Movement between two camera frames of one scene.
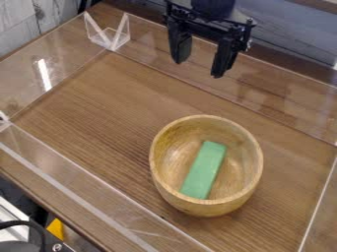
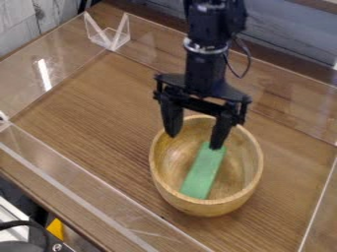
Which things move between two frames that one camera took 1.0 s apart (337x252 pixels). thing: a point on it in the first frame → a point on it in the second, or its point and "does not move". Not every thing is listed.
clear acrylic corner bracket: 108,37 does not move
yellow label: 55,228 does not move
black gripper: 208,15 → 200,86
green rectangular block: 204,169 does not move
